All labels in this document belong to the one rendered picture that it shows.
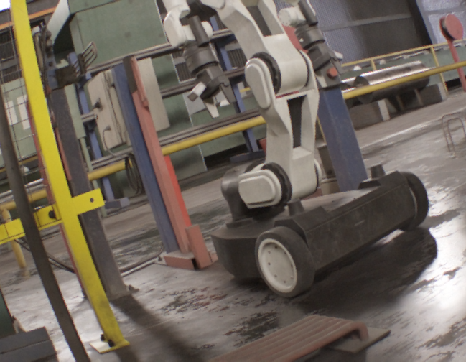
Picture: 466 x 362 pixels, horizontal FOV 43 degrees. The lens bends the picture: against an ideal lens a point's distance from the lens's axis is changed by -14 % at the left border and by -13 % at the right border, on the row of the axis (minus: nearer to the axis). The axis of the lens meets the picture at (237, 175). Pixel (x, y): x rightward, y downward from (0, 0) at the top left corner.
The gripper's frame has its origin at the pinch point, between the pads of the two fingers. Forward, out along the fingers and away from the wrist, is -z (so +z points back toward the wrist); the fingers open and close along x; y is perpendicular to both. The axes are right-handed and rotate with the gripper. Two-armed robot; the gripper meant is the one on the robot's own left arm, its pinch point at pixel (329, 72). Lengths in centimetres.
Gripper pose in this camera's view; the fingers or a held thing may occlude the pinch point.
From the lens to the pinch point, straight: 219.5
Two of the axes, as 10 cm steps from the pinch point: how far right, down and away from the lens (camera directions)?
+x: 4.6, -3.0, -8.4
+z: -4.0, -9.1, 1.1
